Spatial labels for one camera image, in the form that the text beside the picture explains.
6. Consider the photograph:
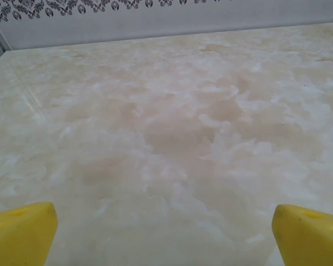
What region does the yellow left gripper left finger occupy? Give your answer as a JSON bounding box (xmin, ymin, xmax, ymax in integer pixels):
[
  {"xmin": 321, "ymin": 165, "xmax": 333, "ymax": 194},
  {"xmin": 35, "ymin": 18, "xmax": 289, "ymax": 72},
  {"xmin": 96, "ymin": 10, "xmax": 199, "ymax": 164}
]
[{"xmin": 0, "ymin": 201, "xmax": 58, "ymax": 266}]

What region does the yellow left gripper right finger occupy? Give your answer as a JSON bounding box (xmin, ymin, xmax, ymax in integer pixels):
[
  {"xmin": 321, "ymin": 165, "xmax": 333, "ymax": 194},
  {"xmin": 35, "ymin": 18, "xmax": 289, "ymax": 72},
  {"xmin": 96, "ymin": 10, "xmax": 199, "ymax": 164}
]
[{"xmin": 271, "ymin": 204, "xmax": 333, "ymax": 266}]

